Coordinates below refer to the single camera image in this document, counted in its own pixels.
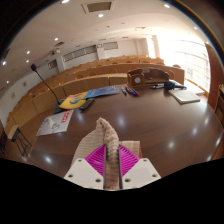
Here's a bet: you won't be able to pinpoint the small folding side desk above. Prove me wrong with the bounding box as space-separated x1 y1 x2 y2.
5 124 33 158

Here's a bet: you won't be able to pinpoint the white printed poster sheet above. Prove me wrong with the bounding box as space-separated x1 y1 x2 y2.
35 109 75 137

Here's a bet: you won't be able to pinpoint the ceiling projector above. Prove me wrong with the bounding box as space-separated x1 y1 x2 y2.
49 47 62 56

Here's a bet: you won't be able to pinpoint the bright window wall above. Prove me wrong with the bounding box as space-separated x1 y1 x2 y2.
156 33 212 93

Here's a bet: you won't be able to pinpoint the beige checked towel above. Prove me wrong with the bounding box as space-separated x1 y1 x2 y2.
70 117 143 191

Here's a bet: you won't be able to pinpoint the ceiling air vent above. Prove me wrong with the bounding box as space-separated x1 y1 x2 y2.
81 0 115 15

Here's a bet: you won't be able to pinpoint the rows of wooden hall seats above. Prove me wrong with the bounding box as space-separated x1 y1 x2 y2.
6 54 186 134

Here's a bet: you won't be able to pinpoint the black gooseneck desk microphone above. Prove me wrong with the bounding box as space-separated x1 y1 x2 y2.
30 63 68 115

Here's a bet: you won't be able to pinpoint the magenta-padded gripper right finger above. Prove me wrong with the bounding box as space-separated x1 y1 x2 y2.
117 143 162 191

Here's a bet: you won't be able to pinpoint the round ceiling lights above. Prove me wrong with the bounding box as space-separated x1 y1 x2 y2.
1 0 172 66

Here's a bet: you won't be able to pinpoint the black handheld microphone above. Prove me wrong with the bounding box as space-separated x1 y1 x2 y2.
151 80 188 91

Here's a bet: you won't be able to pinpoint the black remote control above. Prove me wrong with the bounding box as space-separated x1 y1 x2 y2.
78 97 96 112

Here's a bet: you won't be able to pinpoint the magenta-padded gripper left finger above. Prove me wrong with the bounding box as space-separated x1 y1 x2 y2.
63 143 107 191

